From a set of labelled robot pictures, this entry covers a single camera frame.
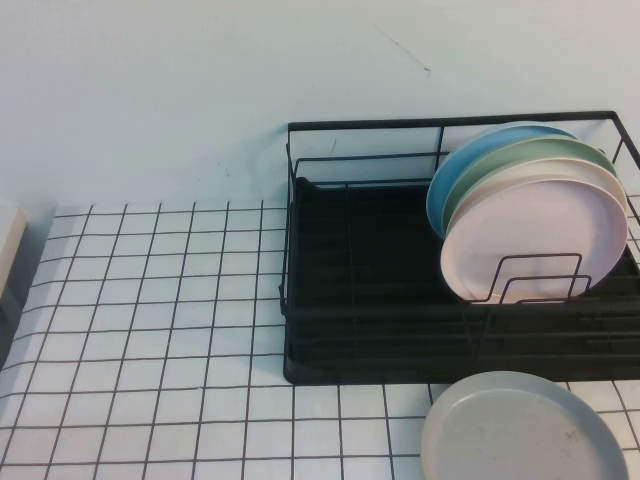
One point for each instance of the pink plate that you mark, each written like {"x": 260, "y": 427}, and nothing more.
{"x": 530, "y": 225}

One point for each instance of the black drip tray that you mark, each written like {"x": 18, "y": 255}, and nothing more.
{"x": 375, "y": 250}

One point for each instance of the cream white plate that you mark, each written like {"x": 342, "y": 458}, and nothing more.
{"x": 565, "y": 165}

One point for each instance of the beige wooden block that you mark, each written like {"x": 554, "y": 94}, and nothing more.
{"x": 10, "y": 240}

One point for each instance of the white grid tablecloth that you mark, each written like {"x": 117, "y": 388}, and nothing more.
{"x": 150, "y": 300}

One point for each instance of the blue plate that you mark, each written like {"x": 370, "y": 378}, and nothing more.
{"x": 450, "y": 185}

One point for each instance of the green plate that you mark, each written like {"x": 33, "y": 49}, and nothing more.
{"x": 540, "y": 148}

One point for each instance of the grey plate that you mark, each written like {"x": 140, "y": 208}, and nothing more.
{"x": 520, "y": 435}

